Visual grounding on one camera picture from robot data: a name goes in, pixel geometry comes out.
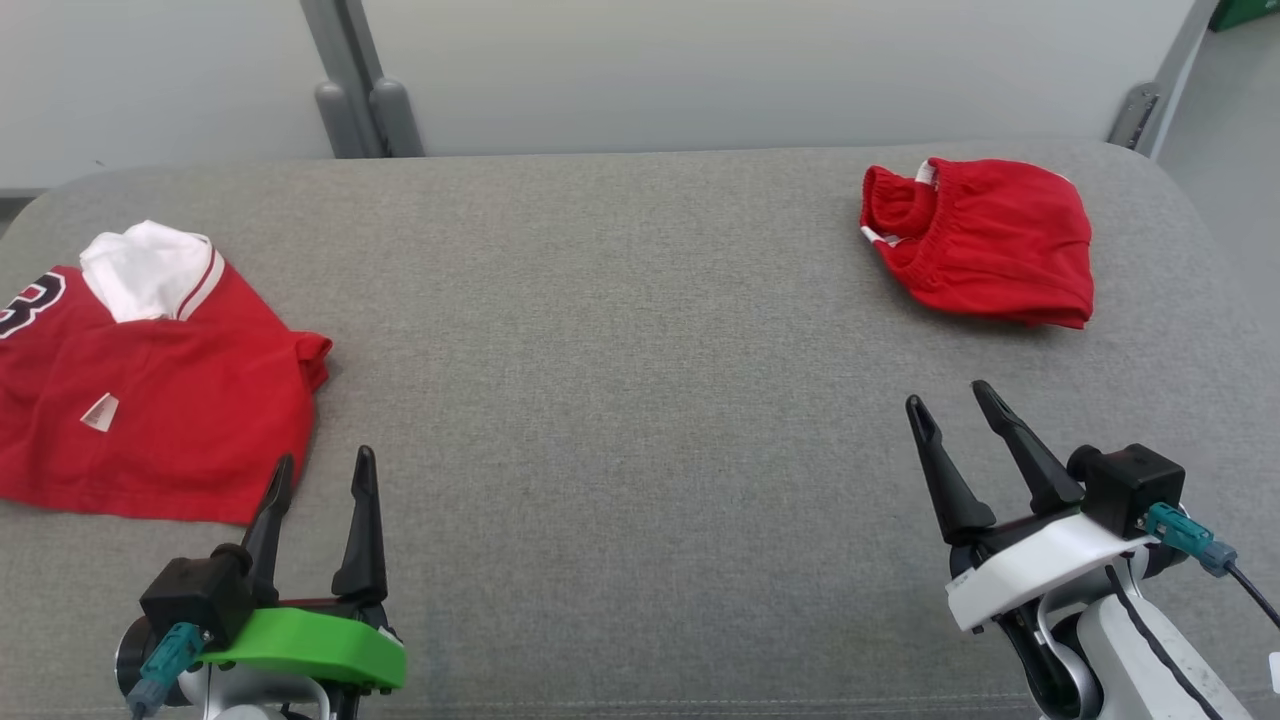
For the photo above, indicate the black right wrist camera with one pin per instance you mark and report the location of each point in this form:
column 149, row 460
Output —
column 1130, row 485

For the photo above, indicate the grey metal bracket right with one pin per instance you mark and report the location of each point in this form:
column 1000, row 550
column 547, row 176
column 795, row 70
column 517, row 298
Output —
column 1188, row 50

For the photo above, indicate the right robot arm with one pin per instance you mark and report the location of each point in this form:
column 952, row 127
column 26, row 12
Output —
column 1120, row 680

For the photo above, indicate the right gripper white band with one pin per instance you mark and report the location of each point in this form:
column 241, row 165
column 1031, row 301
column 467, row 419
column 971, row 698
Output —
column 1040, row 565

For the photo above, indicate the grey partition post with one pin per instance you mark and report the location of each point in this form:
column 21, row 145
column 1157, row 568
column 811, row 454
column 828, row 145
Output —
column 340, row 50

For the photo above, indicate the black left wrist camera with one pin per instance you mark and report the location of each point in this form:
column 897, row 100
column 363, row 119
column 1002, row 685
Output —
column 195, row 600

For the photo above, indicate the metal hinge bracket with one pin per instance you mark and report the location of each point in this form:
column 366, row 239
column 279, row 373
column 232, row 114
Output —
column 1133, row 115

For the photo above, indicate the green box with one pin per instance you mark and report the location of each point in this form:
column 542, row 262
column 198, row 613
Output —
column 1250, row 12

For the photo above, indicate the grey rounded post cap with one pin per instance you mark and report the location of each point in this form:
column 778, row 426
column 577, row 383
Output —
column 330, row 120
column 400, row 120

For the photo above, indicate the red shorts with white stripe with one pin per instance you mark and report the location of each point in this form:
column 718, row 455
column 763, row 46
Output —
column 1000, row 240

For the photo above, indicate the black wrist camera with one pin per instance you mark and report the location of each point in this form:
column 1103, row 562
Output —
column 195, row 600
column 1130, row 485

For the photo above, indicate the red basketball jersey white trim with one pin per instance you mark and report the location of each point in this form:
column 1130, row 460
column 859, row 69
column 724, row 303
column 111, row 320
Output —
column 180, row 420

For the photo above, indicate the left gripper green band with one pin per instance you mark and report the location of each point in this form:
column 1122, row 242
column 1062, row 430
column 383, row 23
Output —
column 310, row 645

